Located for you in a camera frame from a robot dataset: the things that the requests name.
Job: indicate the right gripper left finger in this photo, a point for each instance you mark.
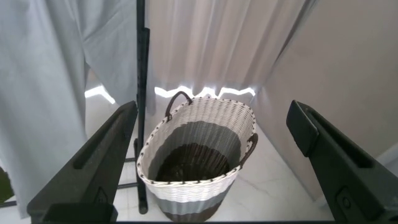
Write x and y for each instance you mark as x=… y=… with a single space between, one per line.
x=87 y=177

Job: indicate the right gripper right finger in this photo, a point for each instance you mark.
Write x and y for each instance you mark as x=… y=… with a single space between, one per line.
x=351 y=180

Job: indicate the green short-sleeved shirt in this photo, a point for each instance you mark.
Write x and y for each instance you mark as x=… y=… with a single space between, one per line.
x=4 y=186

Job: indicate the pale grey garment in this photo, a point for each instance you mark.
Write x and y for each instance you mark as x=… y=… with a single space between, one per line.
x=40 y=93

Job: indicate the black clothes rack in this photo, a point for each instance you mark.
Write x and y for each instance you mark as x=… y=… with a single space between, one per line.
x=141 y=77

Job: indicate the white laundry basket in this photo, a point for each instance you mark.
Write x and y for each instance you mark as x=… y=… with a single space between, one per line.
x=199 y=155

